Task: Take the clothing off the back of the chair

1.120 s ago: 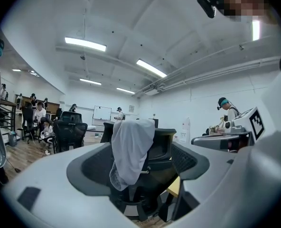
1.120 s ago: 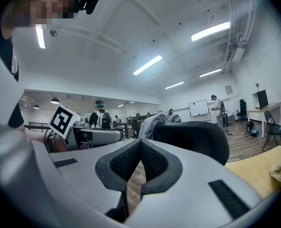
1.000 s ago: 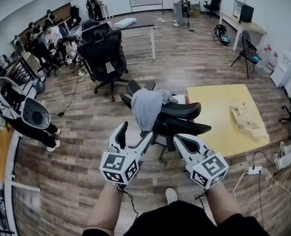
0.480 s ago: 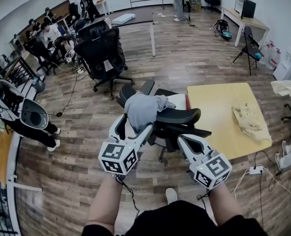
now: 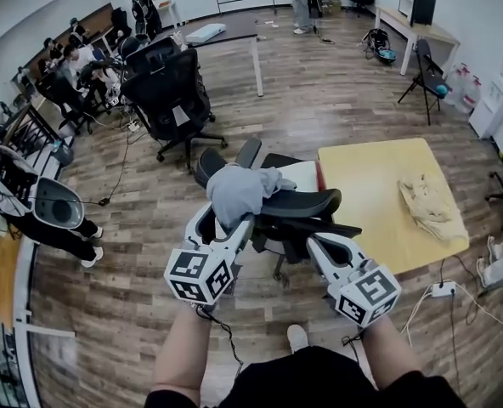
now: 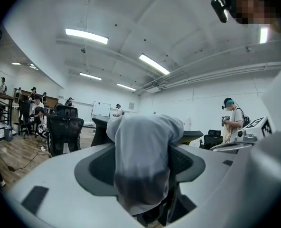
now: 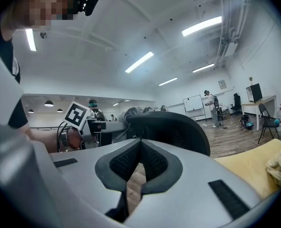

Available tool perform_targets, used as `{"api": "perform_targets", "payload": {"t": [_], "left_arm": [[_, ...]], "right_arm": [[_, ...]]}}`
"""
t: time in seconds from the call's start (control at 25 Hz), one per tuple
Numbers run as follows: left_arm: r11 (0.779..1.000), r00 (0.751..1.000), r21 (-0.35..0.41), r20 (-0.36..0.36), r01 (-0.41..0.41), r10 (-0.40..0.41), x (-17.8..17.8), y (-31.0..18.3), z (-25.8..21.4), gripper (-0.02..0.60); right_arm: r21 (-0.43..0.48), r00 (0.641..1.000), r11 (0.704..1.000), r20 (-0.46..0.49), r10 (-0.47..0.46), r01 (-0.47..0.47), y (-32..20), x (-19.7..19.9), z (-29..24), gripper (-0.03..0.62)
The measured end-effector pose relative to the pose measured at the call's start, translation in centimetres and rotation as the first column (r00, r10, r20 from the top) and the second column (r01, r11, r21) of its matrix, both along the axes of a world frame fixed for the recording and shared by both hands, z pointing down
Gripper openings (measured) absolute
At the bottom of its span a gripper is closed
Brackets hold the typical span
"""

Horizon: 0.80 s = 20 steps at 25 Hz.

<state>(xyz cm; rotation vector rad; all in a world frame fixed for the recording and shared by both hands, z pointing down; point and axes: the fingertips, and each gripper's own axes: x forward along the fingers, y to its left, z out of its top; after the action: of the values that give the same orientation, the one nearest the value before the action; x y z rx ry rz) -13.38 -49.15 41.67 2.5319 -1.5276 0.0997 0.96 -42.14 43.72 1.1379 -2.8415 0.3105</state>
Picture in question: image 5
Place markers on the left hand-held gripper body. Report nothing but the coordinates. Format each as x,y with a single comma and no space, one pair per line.
192,274

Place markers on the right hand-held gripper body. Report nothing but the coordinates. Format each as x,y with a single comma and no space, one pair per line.
366,298

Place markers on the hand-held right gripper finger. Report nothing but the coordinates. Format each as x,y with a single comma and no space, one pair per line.
323,268
351,248

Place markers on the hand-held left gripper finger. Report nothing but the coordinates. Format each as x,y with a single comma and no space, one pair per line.
241,238
193,230

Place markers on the grey clothes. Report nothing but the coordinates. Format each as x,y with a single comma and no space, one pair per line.
234,194

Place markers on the black mesh office chair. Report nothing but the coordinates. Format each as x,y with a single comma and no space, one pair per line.
302,204

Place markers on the person's right forearm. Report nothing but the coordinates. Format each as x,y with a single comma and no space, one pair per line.
393,351

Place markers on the person's left forearm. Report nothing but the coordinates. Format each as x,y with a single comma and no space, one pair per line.
183,351

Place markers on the black office chair with tag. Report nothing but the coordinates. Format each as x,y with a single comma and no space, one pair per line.
171,87

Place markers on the black folding chair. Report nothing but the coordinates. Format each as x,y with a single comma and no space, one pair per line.
425,64

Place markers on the yellow square table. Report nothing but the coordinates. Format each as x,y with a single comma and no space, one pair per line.
362,194

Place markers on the person's right white shoe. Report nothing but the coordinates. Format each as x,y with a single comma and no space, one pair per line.
297,338

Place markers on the white pad with red edge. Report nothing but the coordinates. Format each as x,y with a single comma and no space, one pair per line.
300,177

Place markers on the beige crumpled cloth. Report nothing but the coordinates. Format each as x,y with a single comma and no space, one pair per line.
432,206

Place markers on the person's black clothing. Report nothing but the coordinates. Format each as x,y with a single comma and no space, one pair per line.
302,381

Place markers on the small white power strip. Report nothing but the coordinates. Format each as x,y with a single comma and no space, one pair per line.
133,126

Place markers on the grey and white backpack rig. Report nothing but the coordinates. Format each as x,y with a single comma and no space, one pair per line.
58,208

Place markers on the teal round object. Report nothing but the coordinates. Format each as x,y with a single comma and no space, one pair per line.
441,89

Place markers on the clear water bottle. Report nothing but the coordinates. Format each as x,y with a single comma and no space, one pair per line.
454,85
468,96

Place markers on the white flat box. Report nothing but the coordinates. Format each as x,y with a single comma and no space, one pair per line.
205,32

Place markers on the white water dispenser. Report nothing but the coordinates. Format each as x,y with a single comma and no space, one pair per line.
493,104

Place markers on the black backpack rig on floor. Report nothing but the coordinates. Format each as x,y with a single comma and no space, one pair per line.
381,47

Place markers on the grey table with white legs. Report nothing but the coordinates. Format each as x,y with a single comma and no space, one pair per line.
234,28

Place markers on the black metal railing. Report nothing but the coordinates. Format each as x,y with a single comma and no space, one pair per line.
1,364

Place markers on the small white table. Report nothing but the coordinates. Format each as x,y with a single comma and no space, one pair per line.
168,7

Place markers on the light wooden desk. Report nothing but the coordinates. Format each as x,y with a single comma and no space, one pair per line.
434,34

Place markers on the black computer case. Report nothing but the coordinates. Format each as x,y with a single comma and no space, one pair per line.
423,9

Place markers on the white framed monitor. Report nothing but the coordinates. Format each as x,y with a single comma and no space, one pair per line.
404,0

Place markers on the brown wooden desk white frame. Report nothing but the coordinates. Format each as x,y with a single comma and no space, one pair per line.
1,279

